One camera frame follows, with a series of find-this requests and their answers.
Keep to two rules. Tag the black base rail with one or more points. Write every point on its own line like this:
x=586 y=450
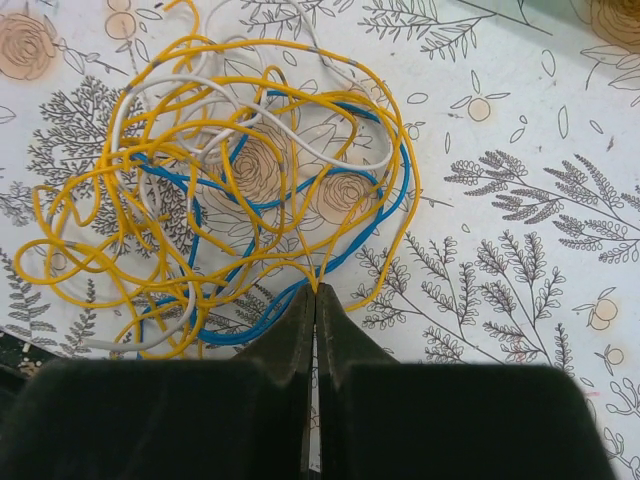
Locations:
x=20 y=360

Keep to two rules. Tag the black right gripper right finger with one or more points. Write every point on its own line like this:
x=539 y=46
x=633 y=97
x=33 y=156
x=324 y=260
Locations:
x=383 y=419

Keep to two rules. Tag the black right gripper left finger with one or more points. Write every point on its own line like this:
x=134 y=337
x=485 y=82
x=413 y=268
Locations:
x=242 y=418

